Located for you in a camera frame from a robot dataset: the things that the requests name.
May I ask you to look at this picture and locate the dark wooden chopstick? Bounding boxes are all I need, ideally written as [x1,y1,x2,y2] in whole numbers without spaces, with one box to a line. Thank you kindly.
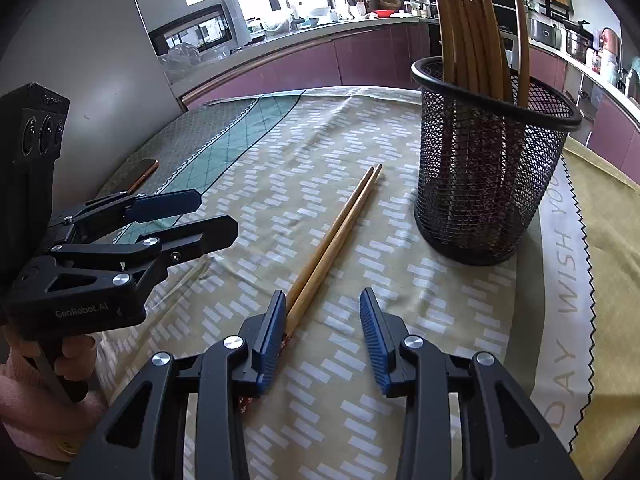
[437,0,456,84]

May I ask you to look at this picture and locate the pink sleeve forearm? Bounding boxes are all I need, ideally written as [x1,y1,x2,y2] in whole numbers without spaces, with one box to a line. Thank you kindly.
[1,351,107,463]

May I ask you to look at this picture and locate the pink kitchen cabinets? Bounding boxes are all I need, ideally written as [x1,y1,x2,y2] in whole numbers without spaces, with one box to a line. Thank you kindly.
[171,18,639,180]

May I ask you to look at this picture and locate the left hand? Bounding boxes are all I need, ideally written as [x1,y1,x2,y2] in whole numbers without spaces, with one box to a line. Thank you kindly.
[3,325,96,382]

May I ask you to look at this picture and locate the patterned tablecloth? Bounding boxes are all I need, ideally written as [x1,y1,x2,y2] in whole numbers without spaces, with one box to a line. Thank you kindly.
[98,87,639,479]

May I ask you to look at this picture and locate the silver microwave oven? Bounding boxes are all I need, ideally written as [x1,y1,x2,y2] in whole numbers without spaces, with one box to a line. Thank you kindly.
[149,0,252,55]

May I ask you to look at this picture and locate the black mesh utensil holder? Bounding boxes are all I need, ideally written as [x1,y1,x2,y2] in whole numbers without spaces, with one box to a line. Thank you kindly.
[411,56,582,266]

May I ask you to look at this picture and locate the steel pot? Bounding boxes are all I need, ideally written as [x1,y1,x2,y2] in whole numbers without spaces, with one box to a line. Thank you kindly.
[564,20,593,64]

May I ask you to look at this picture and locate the built-in black oven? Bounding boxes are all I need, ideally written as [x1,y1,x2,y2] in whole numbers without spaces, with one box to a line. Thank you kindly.
[491,0,520,70]

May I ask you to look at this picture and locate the black camera box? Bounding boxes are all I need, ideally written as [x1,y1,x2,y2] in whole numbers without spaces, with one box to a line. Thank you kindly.
[1,82,70,281]

